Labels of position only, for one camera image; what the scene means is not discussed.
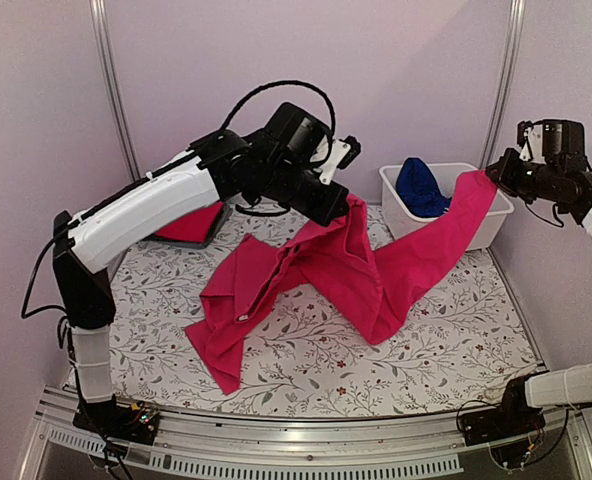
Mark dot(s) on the grey folded garment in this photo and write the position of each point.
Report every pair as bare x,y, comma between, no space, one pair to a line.
211,236

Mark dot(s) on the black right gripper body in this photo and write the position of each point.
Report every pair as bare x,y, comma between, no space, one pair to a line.
525,183

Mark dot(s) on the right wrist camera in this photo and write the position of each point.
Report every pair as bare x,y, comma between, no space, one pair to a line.
553,140

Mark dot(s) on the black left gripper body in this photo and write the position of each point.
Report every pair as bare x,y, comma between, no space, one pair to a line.
288,187

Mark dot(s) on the aluminium frame post right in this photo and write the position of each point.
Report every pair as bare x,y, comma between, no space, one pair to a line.
508,64

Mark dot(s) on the aluminium frame post left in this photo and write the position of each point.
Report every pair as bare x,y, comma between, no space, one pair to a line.
101,30

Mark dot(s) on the aluminium frame post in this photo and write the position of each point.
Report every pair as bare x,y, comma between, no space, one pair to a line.
508,64
101,30

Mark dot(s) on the pink garment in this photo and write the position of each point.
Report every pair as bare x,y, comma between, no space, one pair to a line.
374,289

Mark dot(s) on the blue garment in bin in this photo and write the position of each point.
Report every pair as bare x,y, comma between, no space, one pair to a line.
418,189

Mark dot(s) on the white plastic laundry bin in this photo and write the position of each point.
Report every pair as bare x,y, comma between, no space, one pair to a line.
401,221

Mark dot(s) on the aluminium front rail base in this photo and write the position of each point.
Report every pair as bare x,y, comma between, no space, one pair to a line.
212,445

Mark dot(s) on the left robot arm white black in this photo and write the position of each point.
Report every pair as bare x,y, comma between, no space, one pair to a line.
214,168

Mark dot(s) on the floral patterned table cloth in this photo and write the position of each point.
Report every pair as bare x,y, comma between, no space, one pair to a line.
460,345

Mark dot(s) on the magenta t-shirt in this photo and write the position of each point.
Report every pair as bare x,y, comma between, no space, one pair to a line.
193,227

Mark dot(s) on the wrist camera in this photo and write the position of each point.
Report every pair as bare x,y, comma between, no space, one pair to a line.
553,140
305,141

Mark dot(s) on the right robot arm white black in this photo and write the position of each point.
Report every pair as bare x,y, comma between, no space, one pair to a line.
552,289

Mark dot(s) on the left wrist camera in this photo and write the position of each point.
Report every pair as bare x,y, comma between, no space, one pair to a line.
305,141

